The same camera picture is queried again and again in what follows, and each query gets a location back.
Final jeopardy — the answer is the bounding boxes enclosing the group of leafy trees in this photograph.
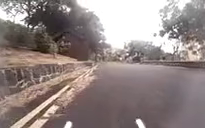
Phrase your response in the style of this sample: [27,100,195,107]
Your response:
[158,0,205,62]

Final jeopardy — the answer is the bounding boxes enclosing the low stone retaining wall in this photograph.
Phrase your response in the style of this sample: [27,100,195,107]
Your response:
[0,61,95,102]

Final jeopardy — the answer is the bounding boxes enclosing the dry grassy slope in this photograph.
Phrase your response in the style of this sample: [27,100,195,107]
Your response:
[0,44,79,70]

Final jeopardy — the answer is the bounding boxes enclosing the low dark roadside wall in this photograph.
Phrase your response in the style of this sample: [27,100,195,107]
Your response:
[141,59,205,70]

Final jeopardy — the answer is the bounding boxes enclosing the concrete roadside gutter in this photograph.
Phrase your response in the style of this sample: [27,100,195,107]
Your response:
[9,63,101,128]

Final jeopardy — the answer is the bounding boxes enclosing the large dark roadside tree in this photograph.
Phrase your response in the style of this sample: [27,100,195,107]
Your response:
[0,0,112,62]

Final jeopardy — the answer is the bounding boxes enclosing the distant green trees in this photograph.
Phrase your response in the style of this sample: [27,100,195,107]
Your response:
[123,39,166,62]

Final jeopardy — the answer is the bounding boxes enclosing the robot's own part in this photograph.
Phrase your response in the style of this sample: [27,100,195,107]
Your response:
[63,120,74,128]
[134,118,147,128]

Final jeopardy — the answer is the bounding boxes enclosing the grey asphalt road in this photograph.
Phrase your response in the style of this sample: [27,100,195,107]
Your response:
[42,62,205,128]

